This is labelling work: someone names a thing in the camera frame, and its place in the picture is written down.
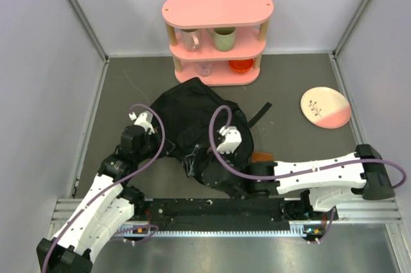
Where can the clear drinking glass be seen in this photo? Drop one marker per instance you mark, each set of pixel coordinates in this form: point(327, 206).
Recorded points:
point(205, 69)

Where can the green mug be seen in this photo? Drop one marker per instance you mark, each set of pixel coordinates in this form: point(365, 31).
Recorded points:
point(223, 38)

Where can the cream and pink plate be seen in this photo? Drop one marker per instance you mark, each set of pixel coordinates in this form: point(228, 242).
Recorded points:
point(325, 107)

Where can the black student backpack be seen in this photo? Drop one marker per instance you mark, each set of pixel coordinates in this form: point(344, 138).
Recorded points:
point(186, 110)

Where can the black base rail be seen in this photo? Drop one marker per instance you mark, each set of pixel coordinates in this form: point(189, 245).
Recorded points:
point(226, 214)

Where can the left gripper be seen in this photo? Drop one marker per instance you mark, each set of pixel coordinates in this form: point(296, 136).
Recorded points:
point(155, 137)

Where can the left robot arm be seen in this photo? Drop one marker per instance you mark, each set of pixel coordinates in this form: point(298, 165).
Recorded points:
point(110, 202)

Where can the grey cable duct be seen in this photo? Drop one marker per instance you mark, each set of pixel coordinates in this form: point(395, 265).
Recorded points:
point(295, 230)

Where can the orange bowl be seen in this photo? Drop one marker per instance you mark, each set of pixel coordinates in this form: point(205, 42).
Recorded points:
point(241, 66)

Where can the pink three-tier shelf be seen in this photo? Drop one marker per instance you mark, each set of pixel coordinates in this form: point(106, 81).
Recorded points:
point(249, 17)

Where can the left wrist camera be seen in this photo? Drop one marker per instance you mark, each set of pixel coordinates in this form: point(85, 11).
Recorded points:
point(144, 120)

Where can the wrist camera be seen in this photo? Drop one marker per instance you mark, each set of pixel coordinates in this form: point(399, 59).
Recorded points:
point(231, 139)
point(144, 120)

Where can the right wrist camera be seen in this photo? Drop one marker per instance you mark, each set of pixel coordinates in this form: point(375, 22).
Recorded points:
point(231, 139)

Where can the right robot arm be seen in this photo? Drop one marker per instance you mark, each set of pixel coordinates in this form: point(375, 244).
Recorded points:
point(323, 184)

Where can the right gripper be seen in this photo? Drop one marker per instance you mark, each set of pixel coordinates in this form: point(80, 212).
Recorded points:
point(190, 160)

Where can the brown leather wallet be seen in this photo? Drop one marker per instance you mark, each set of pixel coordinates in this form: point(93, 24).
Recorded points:
point(261, 157)

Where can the pink mug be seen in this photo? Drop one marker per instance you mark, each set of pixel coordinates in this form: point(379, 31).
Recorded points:
point(191, 39)

